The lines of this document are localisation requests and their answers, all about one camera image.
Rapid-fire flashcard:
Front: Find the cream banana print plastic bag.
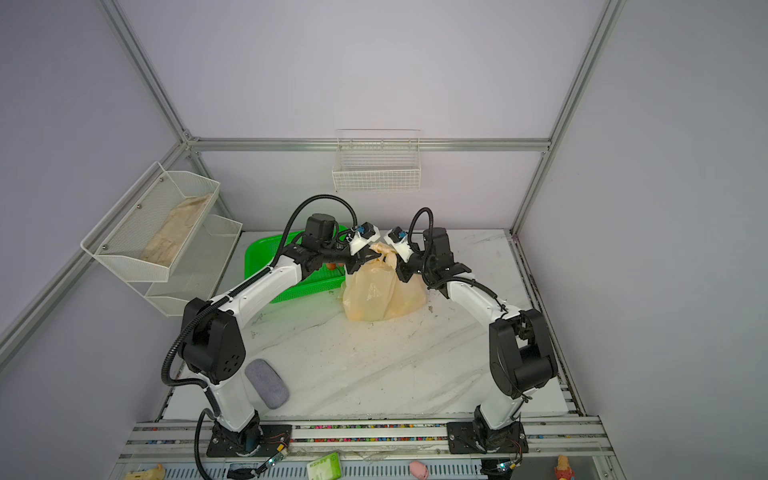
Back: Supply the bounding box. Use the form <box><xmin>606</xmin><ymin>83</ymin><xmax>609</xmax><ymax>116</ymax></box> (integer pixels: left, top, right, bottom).
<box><xmin>341</xmin><ymin>243</ymin><xmax>427</xmax><ymax>322</ymax></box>

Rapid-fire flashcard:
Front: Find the green plastic basket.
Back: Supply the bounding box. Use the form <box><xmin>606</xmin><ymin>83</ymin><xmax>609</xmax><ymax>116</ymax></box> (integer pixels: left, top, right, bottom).
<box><xmin>244</xmin><ymin>235</ymin><xmax>346</xmax><ymax>303</ymax></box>

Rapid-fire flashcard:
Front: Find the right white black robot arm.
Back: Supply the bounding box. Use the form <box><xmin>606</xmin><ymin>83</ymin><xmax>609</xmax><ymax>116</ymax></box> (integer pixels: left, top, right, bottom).
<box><xmin>385</xmin><ymin>227</ymin><xmax>558</xmax><ymax>455</ymax></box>

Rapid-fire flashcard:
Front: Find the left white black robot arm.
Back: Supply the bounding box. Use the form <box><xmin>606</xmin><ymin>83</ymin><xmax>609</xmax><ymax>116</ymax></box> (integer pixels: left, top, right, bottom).
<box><xmin>177</xmin><ymin>214</ymin><xmax>381</xmax><ymax>433</ymax></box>

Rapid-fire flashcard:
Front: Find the grey oval sponge pad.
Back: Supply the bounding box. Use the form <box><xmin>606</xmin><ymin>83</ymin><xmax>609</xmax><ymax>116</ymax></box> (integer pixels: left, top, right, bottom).
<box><xmin>245</xmin><ymin>359</ymin><xmax>290</xmax><ymax>410</ymax></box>

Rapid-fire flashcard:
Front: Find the beige cloth in shelf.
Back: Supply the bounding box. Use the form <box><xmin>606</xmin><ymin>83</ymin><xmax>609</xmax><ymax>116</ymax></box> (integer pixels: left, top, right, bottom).
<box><xmin>140</xmin><ymin>194</ymin><xmax>212</xmax><ymax>267</ymax></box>

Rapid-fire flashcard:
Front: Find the pink small toy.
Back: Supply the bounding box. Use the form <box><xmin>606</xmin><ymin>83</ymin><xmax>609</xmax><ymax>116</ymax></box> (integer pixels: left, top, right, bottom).
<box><xmin>408</xmin><ymin>461</ymin><xmax>429</xmax><ymax>480</ymax></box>

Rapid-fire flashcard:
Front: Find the green small box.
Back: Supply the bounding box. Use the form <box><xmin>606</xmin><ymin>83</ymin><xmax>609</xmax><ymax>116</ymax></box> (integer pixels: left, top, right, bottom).
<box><xmin>306</xmin><ymin>452</ymin><xmax>343</xmax><ymax>480</ymax></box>

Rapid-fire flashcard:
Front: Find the red yellow figurine toy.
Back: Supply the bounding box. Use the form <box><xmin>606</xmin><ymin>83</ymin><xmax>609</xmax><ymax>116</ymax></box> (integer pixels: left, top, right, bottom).
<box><xmin>554</xmin><ymin>455</ymin><xmax>574</xmax><ymax>480</ymax></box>

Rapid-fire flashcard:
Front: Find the beige toy at front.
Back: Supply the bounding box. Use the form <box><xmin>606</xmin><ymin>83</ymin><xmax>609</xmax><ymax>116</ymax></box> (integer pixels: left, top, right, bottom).
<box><xmin>123</xmin><ymin>464</ymin><xmax>166</xmax><ymax>480</ymax></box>

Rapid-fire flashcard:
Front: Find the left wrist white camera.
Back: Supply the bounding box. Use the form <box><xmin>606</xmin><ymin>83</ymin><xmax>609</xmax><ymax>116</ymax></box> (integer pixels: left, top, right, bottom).
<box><xmin>349</xmin><ymin>222</ymin><xmax>381</xmax><ymax>255</ymax></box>

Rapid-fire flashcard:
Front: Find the wrist white camera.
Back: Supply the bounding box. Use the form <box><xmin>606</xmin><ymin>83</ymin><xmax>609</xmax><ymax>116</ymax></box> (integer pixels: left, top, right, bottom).
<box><xmin>384</xmin><ymin>227</ymin><xmax>421</xmax><ymax>264</ymax></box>
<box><xmin>349</xmin><ymin>222</ymin><xmax>381</xmax><ymax>255</ymax></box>

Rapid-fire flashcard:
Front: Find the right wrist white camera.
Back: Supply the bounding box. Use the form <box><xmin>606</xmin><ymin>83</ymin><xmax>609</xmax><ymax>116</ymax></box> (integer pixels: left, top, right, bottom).
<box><xmin>384</xmin><ymin>227</ymin><xmax>421</xmax><ymax>264</ymax></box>

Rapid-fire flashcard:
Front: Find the white wire wall basket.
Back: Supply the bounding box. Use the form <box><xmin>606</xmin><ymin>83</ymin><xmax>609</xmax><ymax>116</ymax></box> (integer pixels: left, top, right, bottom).
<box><xmin>332</xmin><ymin>129</ymin><xmax>422</xmax><ymax>192</ymax></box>

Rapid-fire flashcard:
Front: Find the lower white mesh wall shelf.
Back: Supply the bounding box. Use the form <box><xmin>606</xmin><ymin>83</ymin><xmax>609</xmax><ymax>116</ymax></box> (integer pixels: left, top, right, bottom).
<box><xmin>141</xmin><ymin>214</ymin><xmax>242</xmax><ymax>317</ymax></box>

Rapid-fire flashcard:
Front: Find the white mesh wall shelf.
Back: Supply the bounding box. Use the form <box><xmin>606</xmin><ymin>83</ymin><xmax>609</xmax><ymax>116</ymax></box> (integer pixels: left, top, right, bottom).
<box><xmin>141</xmin><ymin>214</ymin><xmax>242</xmax><ymax>317</ymax></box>
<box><xmin>80</xmin><ymin>162</ymin><xmax>220</xmax><ymax>283</ymax></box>

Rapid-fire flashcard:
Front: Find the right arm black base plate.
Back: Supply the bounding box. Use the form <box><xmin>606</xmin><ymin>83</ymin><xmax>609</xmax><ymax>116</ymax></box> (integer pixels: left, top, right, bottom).
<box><xmin>446</xmin><ymin>421</ymin><xmax>529</xmax><ymax>454</ymax></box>

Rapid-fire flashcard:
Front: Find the upper white mesh wall shelf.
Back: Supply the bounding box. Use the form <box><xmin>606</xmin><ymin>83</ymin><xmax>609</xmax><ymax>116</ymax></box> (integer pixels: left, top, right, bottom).
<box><xmin>80</xmin><ymin>162</ymin><xmax>220</xmax><ymax>283</ymax></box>

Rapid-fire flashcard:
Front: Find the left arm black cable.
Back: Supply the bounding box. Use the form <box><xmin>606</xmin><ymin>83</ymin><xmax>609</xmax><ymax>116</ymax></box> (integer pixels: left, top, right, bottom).
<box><xmin>160</xmin><ymin>193</ymin><xmax>359</xmax><ymax>480</ymax></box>

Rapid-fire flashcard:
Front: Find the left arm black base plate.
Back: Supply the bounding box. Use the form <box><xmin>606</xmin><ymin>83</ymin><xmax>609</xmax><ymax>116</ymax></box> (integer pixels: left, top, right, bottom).
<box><xmin>206</xmin><ymin>423</ymin><xmax>293</xmax><ymax>458</ymax></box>

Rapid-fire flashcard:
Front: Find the aluminium front rail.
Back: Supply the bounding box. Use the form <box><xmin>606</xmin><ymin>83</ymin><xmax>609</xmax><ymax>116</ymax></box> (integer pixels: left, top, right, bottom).
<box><xmin>109</xmin><ymin>416</ymin><xmax>626</xmax><ymax>479</ymax></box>

